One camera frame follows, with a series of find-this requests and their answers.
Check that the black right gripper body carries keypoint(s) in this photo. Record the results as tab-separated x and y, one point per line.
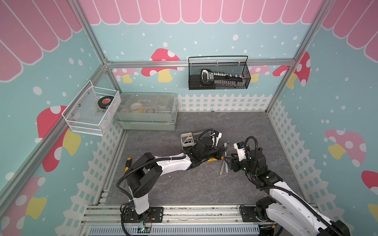
242	165

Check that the yellow black screwdriver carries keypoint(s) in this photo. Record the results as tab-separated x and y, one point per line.
128	164

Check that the black wire wall basket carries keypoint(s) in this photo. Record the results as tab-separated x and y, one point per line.
218	72

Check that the white wire wall basket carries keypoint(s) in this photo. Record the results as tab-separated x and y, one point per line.
83	114

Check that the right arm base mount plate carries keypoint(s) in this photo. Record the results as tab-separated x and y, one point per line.
249	214

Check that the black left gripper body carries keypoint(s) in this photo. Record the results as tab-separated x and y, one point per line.
214	153

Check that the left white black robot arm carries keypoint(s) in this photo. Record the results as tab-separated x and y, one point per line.
141	176

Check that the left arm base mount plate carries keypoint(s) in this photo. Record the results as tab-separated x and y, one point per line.
153	214

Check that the socket bit set holder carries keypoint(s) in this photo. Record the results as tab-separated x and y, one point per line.
209	78

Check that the green storage box clear lid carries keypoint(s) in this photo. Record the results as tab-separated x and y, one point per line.
147	111

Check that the beige toothbrush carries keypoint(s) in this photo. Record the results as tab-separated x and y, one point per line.
222	168

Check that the yellow toothbrush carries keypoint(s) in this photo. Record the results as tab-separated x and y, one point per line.
214	159

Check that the black red tape roll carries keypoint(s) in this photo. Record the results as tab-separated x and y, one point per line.
105	101

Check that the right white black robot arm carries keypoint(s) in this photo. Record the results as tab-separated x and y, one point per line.
281	205

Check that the beige toothbrush holder rack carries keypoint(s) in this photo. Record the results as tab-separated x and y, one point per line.
190	139

